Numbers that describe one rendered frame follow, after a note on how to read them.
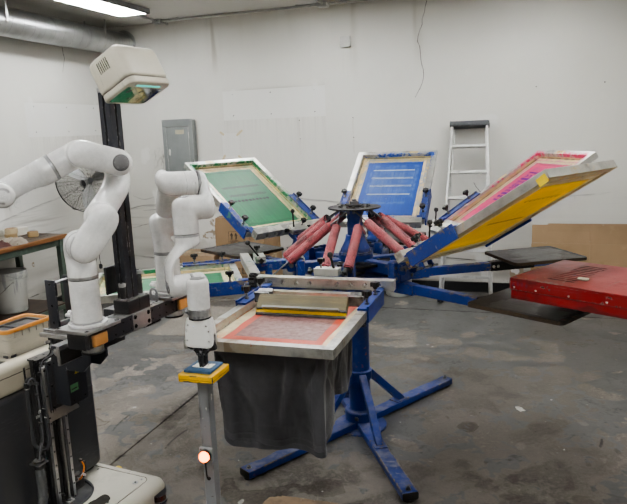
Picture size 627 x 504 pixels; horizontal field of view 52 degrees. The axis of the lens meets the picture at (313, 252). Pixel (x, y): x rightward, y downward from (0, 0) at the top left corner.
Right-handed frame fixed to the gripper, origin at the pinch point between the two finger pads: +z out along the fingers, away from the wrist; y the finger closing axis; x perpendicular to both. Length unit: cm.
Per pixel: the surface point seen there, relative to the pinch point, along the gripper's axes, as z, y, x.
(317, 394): 20.7, 31.4, 26.8
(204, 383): 5.5, 3.4, -6.5
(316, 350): 0.1, 35.0, 17.2
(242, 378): 16.9, 1.5, 26.5
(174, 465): 98, -73, 92
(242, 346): 0.5, 6.8, 17.2
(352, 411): 87, 9, 156
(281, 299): -3, 3, 68
